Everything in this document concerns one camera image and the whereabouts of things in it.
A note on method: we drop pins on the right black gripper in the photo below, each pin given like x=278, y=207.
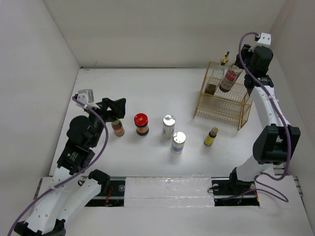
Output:
x=244, y=52

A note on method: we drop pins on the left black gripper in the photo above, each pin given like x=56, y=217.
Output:
x=111, y=114

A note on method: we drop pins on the small red sauce bottle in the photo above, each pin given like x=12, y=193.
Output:
x=117, y=127

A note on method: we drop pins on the glass cruet gold spout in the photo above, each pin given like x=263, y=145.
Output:
x=217, y=72

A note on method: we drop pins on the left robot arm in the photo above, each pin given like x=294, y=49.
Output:
x=68, y=192

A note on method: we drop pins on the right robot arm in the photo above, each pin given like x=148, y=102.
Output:
x=277, y=141

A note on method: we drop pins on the red lid sauce jar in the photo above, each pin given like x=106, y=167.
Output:
x=141, y=122

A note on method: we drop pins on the silver lid shaker rear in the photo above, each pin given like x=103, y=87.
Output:
x=168, y=126

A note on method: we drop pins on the silver lid shaker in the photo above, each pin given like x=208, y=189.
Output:
x=168, y=126
x=178, y=142

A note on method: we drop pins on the silver lid shaker front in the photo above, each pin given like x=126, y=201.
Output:
x=178, y=142

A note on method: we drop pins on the small yellow label bottle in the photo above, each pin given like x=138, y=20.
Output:
x=211, y=136

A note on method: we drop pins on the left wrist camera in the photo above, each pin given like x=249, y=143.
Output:
x=86, y=97

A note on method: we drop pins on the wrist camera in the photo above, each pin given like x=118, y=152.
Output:
x=262, y=39
x=86, y=97

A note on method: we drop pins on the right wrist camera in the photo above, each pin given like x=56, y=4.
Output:
x=262, y=39

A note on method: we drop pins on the gold wire basket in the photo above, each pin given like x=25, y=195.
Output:
x=232, y=108

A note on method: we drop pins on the black mounting rail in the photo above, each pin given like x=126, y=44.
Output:
x=114, y=196

